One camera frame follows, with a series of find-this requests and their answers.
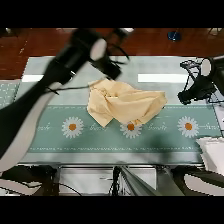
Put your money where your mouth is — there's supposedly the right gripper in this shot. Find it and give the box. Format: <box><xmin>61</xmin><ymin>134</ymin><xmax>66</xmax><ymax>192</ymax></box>
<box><xmin>177</xmin><ymin>83</ymin><xmax>216</xmax><ymax>106</ymax></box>

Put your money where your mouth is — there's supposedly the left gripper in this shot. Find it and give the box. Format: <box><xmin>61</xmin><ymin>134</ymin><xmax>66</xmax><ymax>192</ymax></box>
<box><xmin>93</xmin><ymin>56</ymin><xmax>123</xmax><ymax>81</ymax></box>

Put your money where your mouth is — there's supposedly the pale yellow shirt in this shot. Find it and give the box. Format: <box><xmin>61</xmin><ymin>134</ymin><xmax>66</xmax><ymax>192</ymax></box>
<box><xmin>86</xmin><ymin>78</ymin><xmax>168</xmax><ymax>129</ymax></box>

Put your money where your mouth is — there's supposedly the white garment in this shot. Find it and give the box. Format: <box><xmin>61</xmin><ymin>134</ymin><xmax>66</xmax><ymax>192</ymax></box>
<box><xmin>195</xmin><ymin>136</ymin><xmax>224</xmax><ymax>176</ymax></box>

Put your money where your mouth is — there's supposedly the black cable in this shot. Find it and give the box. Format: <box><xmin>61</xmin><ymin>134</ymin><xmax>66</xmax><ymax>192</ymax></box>
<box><xmin>179</xmin><ymin>58</ymin><xmax>205</xmax><ymax>93</ymax></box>
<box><xmin>106</xmin><ymin>42</ymin><xmax>131</xmax><ymax>66</ymax></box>
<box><xmin>109</xmin><ymin>166</ymin><xmax>123</xmax><ymax>197</ymax></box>

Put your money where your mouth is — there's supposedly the silver frame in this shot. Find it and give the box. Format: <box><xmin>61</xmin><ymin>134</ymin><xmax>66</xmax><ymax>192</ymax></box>
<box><xmin>0</xmin><ymin>162</ymin><xmax>224</xmax><ymax>197</ymax></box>

